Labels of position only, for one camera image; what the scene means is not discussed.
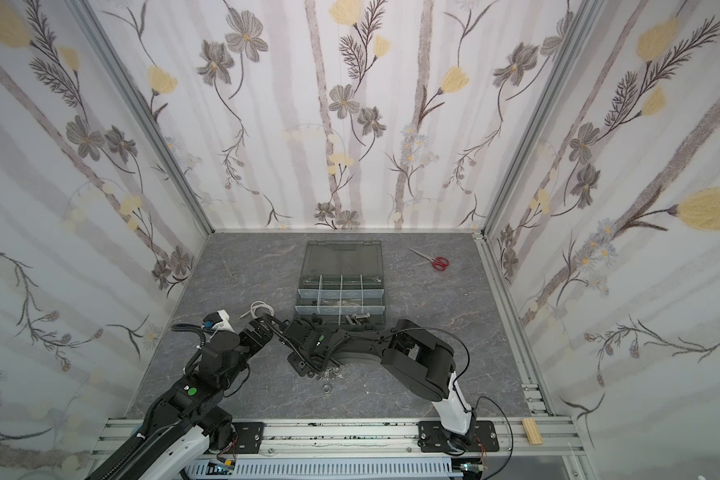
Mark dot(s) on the grey plastic organizer box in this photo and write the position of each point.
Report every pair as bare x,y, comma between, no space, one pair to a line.
340,278

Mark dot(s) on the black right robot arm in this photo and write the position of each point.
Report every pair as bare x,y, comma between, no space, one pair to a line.
415,357

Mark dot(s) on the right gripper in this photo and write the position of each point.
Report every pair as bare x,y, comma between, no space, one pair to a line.
303,346

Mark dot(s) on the wooden block on rail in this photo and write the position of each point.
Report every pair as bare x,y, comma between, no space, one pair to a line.
532,431

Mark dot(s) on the red handled scissors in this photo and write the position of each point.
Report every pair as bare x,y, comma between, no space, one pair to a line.
437,262

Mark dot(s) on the aluminium mounting rail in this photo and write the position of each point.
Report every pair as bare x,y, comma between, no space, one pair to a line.
346,438

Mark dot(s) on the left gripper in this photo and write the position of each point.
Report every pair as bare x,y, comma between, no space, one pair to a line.
256,332

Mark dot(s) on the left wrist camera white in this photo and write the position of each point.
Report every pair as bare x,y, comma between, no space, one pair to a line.
217,321

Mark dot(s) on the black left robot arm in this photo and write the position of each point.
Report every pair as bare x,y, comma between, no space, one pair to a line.
186,420

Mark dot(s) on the white perforated cable duct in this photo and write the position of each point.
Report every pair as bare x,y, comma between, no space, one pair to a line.
303,468

